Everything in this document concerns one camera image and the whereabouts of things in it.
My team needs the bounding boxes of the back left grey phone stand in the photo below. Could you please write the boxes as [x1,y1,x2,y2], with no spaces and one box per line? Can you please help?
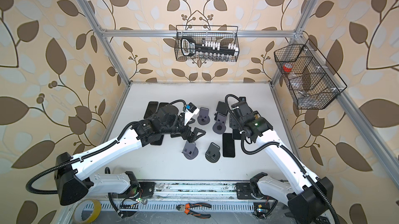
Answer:
[197,107,211,125]

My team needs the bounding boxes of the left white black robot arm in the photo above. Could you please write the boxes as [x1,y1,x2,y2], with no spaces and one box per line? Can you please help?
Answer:
[26,102,206,206]

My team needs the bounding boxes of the wire basket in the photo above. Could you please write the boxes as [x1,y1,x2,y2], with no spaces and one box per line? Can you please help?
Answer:
[174,24,240,62]
[274,39,347,110]

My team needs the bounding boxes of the back wire basket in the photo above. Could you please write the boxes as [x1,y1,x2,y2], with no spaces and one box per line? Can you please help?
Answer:
[174,24,240,62]

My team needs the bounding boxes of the middle grey phone stand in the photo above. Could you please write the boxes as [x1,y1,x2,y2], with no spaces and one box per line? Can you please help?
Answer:
[213,113,227,135]

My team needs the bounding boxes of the grey phone stand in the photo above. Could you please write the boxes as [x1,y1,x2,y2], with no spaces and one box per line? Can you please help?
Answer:
[182,141,198,160]
[205,142,221,163]
[213,113,227,135]
[197,107,211,125]

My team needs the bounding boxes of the red-edged black phone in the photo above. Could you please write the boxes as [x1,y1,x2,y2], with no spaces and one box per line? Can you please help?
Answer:
[150,135,164,146]

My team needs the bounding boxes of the right wire basket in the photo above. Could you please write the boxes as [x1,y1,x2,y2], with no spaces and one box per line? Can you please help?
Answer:
[274,39,347,110]

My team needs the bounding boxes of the yellow tape roll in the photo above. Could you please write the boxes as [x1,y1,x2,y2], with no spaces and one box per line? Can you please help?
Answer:
[72,199,102,224]

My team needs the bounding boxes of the front left grey phone stand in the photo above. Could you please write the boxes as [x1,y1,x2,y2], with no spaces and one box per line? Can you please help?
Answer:
[182,141,198,160]

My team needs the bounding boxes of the black socket tool set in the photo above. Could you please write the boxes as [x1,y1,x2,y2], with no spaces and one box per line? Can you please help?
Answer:
[179,36,240,57]

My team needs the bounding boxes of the red capped bottle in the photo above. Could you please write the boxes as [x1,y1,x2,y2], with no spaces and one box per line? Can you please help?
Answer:
[282,63,293,74]

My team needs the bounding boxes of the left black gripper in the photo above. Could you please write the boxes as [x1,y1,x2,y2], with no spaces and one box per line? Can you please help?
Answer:
[159,114,206,143]

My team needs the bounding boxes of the orange handled pliers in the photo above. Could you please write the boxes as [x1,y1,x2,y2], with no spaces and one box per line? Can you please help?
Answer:
[176,202,213,219]

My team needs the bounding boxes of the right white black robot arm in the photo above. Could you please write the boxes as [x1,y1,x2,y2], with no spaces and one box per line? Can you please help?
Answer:
[224,94,340,224]

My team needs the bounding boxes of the front right grey phone stand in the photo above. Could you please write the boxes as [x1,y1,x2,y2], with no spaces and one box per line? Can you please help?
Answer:
[205,142,221,163]

